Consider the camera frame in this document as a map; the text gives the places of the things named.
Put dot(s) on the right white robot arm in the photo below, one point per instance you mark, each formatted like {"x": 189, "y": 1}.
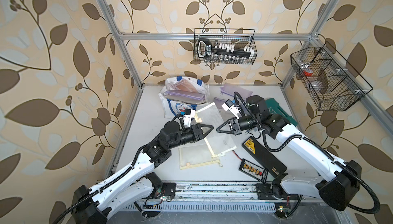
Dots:
{"x": 338, "y": 184}

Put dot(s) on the aluminium frame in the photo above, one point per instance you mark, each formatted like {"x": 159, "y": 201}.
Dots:
{"x": 158, "y": 37}

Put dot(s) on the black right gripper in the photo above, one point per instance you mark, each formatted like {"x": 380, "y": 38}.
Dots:
{"x": 236, "y": 131}

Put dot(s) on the white Doraemon canvas bag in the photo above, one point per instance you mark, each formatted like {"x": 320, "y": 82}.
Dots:
{"x": 173, "y": 107}

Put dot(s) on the green plastic tool case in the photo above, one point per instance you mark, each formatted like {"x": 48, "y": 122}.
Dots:
{"x": 275, "y": 108}

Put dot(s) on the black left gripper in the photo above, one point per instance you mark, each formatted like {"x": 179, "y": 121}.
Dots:
{"x": 195, "y": 133}

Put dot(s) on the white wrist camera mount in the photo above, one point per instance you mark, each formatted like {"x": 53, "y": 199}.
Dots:
{"x": 230, "y": 106}
{"x": 187, "y": 117}

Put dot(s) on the black wire basket right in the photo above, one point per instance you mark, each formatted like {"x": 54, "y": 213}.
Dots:
{"x": 333, "y": 83}

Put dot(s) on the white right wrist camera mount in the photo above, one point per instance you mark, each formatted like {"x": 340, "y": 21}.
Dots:
{"x": 230, "y": 106}

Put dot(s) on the black wire basket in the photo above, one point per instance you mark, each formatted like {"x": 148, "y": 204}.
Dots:
{"x": 224, "y": 45}
{"x": 333, "y": 83}

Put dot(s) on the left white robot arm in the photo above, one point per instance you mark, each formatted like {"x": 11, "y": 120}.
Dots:
{"x": 135, "y": 181}

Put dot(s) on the black wire basket back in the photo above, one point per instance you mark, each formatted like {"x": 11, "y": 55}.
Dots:
{"x": 224, "y": 45}

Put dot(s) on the black charger board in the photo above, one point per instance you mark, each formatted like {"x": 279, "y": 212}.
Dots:
{"x": 255, "y": 171}

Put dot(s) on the purple mesh pouch near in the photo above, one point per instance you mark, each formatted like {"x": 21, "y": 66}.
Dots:
{"x": 219, "y": 102}

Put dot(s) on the pink mesh pouch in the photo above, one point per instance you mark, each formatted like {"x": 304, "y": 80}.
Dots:
{"x": 185, "y": 85}

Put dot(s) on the purple mesh pouch pile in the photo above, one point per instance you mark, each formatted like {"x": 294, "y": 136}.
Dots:
{"x": 186, "y": 97}

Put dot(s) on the black box yellow label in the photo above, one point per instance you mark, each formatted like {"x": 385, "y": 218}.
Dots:
{"x": 265, "y": 158}

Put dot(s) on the yellow mesh pouch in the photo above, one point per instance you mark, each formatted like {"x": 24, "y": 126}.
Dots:
{"x": 196, "y": 156}
{"x": 218, "y": 143}

